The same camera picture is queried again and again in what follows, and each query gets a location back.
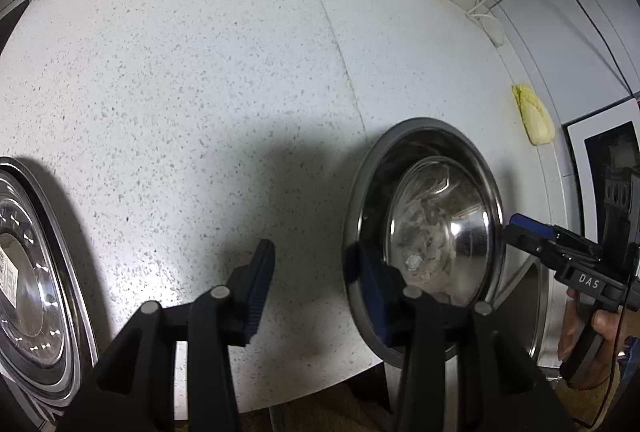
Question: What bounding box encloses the large steel bowl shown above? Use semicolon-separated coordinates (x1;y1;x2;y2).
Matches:
343;118;504;367

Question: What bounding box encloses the large steel plate with label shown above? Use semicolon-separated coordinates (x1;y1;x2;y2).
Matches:
1;157;99;431

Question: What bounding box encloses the right hand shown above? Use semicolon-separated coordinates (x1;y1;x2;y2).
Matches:
558;288;639;366

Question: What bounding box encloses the yellow sponge cloth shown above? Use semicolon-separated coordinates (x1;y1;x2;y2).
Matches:
512;83;555;146

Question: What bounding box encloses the black glass gas stove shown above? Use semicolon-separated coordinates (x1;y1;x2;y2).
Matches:
0;0;30;53

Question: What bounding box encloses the black cable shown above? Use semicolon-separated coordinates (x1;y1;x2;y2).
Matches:
539;0;640;98

